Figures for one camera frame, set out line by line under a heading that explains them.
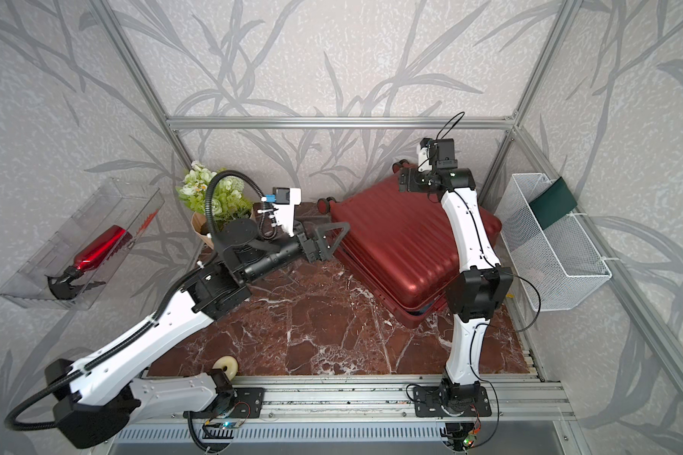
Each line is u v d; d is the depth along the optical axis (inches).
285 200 19.8
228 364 30.9
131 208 32.6
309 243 19.8
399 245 31.1
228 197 33.3
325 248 19.8
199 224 38.0
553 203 29.7
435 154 25.7
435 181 23.8
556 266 23.6
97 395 15.0
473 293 20.1
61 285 23.1
